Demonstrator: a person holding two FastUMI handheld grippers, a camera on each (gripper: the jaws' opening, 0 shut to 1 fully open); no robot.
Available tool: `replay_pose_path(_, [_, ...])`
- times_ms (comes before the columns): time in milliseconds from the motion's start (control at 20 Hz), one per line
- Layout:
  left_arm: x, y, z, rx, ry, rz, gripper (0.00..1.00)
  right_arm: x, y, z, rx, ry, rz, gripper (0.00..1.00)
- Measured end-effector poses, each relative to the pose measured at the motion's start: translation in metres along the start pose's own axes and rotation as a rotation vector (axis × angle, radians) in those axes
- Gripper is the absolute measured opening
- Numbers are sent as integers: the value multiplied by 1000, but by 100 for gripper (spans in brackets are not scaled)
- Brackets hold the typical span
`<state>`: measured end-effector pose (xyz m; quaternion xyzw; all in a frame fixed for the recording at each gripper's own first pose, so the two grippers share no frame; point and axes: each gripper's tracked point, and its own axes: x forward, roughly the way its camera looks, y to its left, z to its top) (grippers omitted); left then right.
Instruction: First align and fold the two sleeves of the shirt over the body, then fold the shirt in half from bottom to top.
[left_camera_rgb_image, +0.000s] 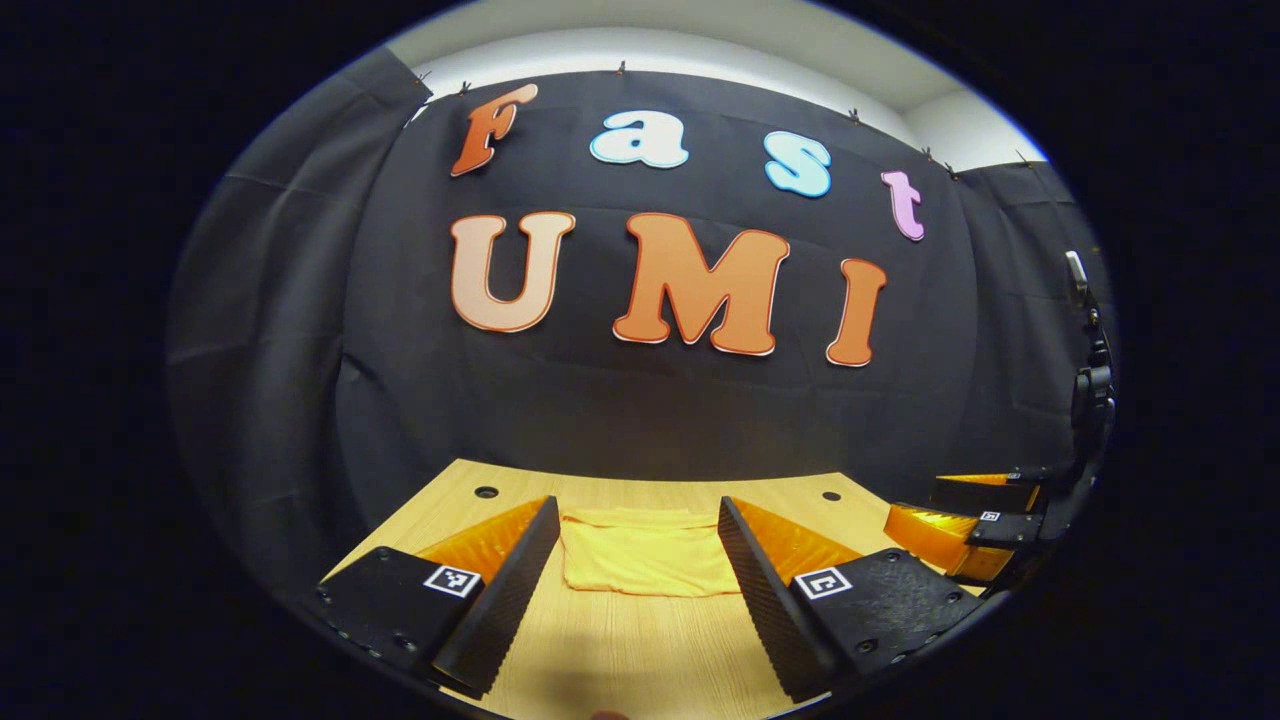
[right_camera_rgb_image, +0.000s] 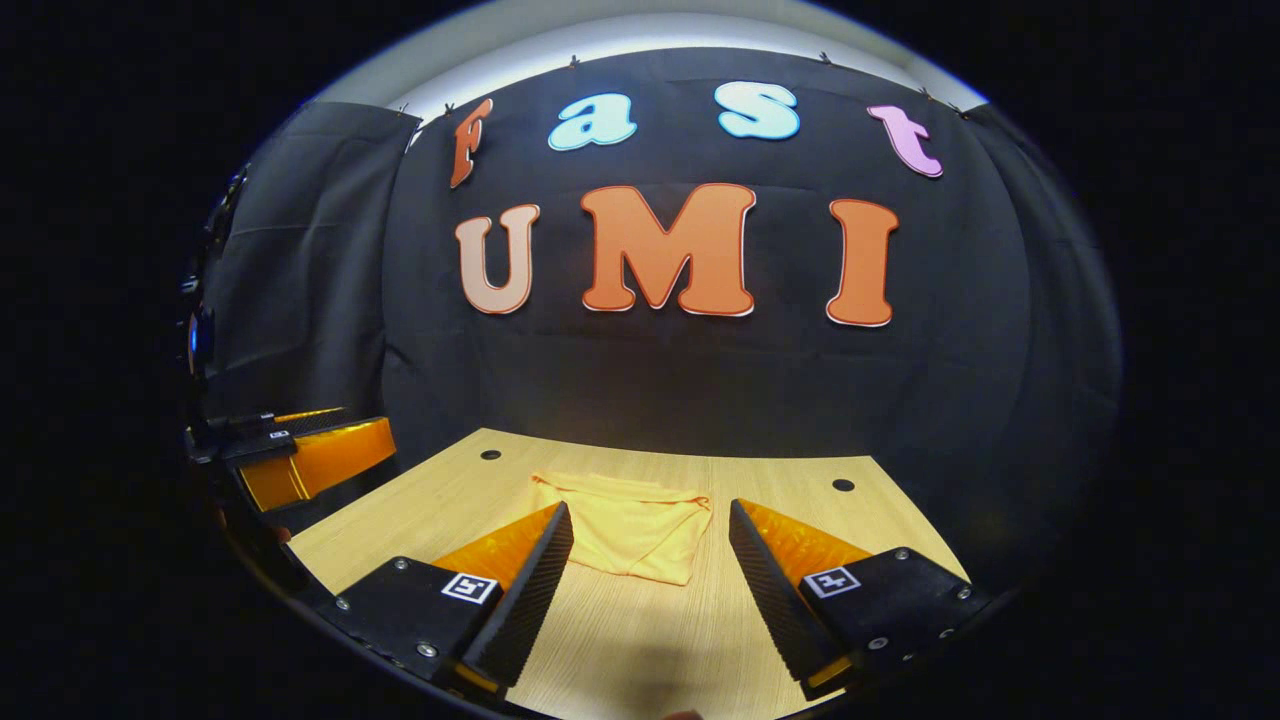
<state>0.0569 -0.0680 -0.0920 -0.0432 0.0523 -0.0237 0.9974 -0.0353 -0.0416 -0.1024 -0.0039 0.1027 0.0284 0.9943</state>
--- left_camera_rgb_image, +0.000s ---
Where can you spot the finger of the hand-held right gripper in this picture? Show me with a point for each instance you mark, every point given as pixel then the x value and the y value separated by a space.
pixel 930 535
pixel 985 492

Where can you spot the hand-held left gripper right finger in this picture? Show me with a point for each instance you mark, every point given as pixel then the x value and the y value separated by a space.
pixel 765 600

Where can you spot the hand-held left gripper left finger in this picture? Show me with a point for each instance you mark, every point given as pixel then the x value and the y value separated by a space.
pixel 505 600

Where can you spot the orange polo T-shirt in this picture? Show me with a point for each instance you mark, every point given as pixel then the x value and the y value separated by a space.
pixel 650 555

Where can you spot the black backdrop cloth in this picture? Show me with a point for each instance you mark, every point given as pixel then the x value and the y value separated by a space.
pixel 640 410

